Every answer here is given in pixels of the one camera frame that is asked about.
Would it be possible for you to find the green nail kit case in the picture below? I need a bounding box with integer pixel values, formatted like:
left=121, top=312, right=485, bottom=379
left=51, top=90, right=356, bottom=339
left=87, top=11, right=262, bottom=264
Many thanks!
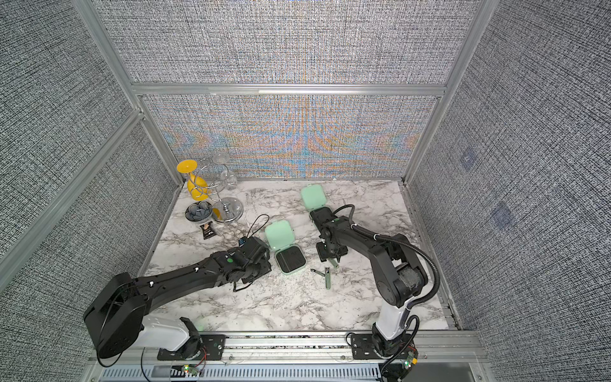
left=301, top=184, right=327, bottom=221
left=265, top=220, right=306, bottom=275

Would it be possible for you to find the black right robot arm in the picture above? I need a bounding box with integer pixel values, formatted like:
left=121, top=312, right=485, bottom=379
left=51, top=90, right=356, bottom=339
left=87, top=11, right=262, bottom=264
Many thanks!
left=310, top=205, right=441, bottom=358

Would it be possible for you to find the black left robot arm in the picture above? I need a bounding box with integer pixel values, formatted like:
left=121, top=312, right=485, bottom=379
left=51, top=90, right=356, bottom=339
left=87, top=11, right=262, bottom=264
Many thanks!
left=83, top=237, right=271, bottom=359

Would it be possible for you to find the large clipper lower table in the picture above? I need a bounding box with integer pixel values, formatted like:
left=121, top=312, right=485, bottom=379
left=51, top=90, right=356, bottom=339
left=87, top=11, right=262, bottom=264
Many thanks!
left=324, top=267, right=331, bottom=290

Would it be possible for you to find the black snack packet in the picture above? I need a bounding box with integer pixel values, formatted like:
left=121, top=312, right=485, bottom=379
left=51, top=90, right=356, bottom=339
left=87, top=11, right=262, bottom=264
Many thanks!
left=200, top=223, right=217, bottom=240

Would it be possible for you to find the black white patterned bowl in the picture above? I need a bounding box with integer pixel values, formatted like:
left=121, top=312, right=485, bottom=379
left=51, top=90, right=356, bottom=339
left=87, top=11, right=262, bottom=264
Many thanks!
left=185, top=201, right=213, bottom=223

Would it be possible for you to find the clear glass cup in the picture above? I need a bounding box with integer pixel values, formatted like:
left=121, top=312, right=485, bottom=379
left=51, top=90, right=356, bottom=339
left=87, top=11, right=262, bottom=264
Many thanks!
left=213, top=153, right=237, bottom=190

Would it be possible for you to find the chrome cup holder stand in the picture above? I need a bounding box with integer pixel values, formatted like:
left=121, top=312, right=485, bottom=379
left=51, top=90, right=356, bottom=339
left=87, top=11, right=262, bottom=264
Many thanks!
left=193, top=159, right=243, bottom=224

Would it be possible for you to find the yellow plastic cup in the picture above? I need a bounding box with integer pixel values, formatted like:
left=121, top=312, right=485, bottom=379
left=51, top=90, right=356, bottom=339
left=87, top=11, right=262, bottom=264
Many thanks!
left=187, top=173, right=208, bottom=202

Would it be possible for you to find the yellow cup on stand top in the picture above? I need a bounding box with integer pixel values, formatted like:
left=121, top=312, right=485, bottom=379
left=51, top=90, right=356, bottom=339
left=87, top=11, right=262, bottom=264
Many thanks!
left=176, top=159, right=197, bottom=174

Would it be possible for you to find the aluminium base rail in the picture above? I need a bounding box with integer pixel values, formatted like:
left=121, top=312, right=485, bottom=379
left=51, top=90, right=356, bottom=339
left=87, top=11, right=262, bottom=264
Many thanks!
left=80, top=330, right=496, bottom=381

